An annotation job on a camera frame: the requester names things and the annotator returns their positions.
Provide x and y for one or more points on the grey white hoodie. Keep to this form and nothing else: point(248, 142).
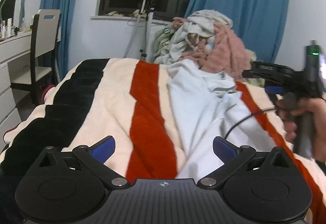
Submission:
point(189, 30)

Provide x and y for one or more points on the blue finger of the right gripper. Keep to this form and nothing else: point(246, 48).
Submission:
point(274, 90)

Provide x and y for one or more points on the white t-shirt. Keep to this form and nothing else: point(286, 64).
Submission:
point(207, 105)

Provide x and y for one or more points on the white dresser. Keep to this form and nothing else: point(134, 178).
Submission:
point(14, 56)

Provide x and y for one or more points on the cosmetic bottles on dresser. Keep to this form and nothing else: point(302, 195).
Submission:
point(14, 32)

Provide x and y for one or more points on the person's right hand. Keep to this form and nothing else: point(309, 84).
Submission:
point(316, 106)

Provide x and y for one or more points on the striped fleece blanket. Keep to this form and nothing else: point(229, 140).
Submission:
point(129, 100)

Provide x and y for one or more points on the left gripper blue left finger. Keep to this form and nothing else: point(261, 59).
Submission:
point(92, 159)

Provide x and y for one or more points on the wavy vanity mirror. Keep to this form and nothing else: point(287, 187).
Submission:
point(14, 9)

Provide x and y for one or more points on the pink fluffy blanket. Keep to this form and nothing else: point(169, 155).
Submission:
point(228, 53)

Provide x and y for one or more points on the beige black chair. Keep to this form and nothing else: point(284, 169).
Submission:
point(42, 55)

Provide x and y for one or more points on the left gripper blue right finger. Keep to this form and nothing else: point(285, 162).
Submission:
point(234, 159)

